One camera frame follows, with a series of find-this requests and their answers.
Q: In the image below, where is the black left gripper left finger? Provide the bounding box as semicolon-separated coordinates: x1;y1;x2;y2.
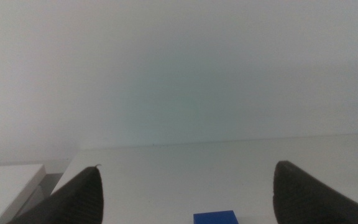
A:
6;164;105;224

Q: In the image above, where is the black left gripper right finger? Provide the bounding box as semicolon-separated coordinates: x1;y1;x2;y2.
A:
272;160;358;224

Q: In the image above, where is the blue cube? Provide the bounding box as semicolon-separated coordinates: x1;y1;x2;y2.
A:
193;210;240;224

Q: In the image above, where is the white side table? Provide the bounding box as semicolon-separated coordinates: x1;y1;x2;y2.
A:
0;163;47;224

